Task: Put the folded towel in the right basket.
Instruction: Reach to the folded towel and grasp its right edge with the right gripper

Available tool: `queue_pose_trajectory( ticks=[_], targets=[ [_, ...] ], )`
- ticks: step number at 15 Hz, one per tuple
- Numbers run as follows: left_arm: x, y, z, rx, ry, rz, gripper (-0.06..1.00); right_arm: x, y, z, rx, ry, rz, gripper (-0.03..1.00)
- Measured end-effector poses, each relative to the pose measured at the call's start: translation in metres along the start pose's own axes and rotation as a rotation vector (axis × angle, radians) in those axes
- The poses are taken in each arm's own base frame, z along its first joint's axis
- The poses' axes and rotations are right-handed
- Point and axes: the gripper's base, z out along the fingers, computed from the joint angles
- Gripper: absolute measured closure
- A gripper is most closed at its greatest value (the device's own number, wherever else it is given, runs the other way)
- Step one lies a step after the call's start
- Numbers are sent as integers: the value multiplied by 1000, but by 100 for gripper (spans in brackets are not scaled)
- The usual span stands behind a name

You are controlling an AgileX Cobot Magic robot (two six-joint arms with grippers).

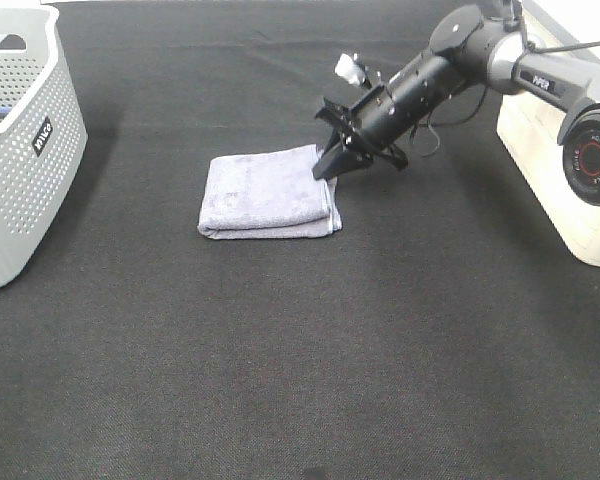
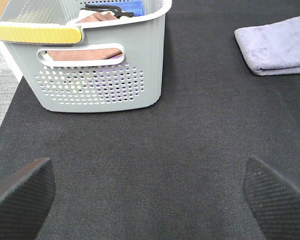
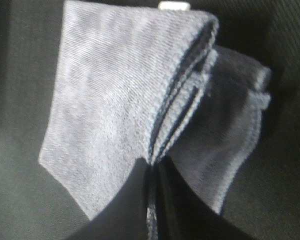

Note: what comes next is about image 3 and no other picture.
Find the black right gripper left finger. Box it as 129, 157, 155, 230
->
71, 158, 150, 240

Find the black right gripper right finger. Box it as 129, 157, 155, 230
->
156, 156, 254, 240

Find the lavender grey towel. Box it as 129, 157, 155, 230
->
38, 0, 271, 219

